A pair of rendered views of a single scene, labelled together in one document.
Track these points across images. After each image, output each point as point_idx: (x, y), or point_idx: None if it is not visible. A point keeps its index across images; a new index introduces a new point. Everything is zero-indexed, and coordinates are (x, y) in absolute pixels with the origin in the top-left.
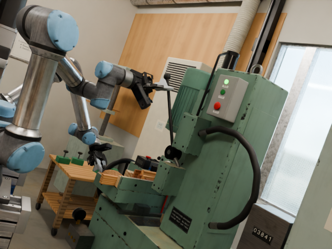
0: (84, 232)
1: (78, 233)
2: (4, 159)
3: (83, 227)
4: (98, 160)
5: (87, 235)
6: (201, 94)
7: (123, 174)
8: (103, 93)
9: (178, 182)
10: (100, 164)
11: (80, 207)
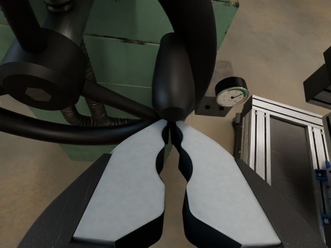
0: (219, 67)
1: (231, 65)
2: None
3: (214, 85)
4: (234, 195)
5: (216, 59)
6: None
7: (35, 15)
8: None
9: None
10: (194, 150)
11: (238, 86)
